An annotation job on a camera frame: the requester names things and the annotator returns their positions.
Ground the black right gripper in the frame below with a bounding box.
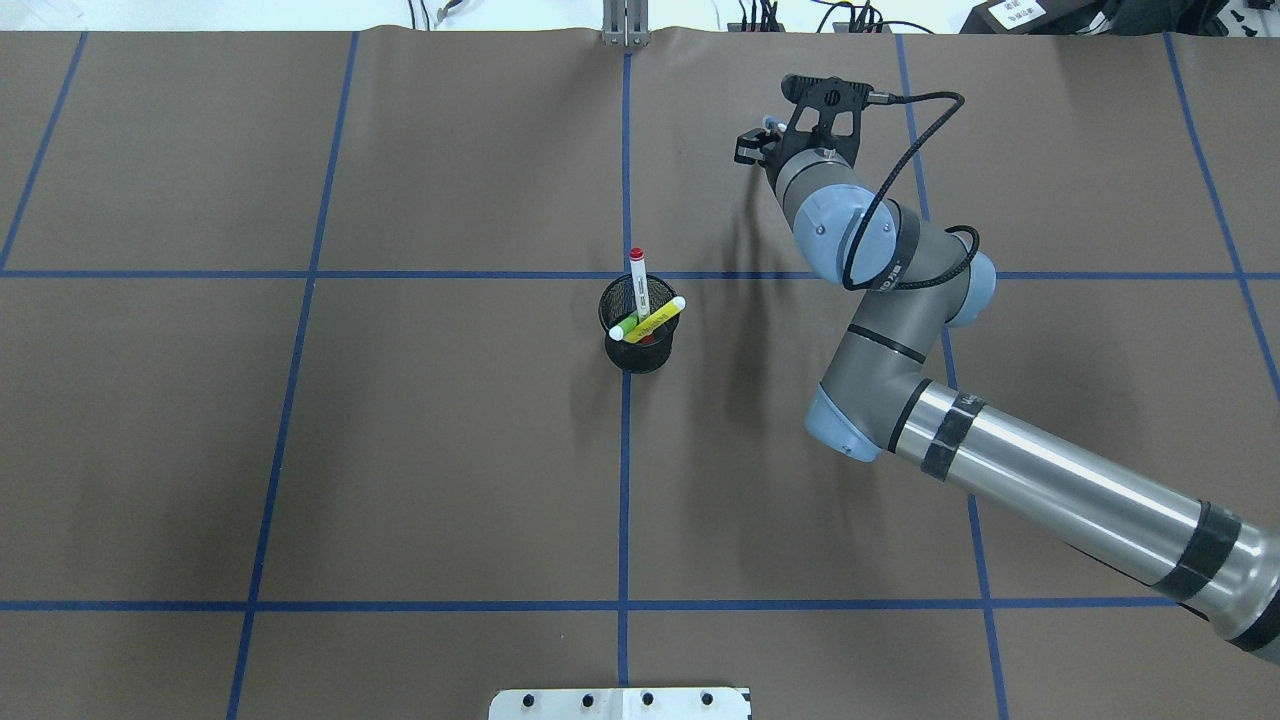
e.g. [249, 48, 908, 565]
[735, 129, 781, 167]

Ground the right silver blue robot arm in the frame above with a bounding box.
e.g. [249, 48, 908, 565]
[733, 127, 1279, 664]

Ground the blue tape strip lengthwise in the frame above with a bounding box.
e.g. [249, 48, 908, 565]
[617, 51, 634, 688]

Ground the red capped white marker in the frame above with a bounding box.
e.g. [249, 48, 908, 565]
[628, 247, 652, 322]

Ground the yellow highlighter pen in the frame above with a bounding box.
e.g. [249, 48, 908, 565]
[623, 296, 687, 345]

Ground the black mesh pen cup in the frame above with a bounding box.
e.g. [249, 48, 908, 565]
[596, 274, 684, 374]

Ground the green marker pen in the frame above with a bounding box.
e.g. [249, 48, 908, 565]
[608, 313, 640, 342]

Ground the black box with white label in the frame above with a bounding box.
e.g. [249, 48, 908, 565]
[959, 1, 1108, 35]

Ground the brown paper table cover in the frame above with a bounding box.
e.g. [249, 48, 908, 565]
[3, 27, 1277, 719]

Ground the blue tape strip crosswise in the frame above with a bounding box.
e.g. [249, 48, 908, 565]
[3, 270, 1279, 282]

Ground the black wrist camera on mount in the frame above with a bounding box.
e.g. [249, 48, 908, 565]
[776, 74, 895, 167]

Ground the black braided camera cable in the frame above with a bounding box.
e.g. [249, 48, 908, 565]
[842, 92, 980, 293]

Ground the aluminium frame post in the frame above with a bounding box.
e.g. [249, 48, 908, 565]
[602, 0, 652, 49]

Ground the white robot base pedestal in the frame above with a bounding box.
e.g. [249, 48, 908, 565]
[488, 685, 753, 719]

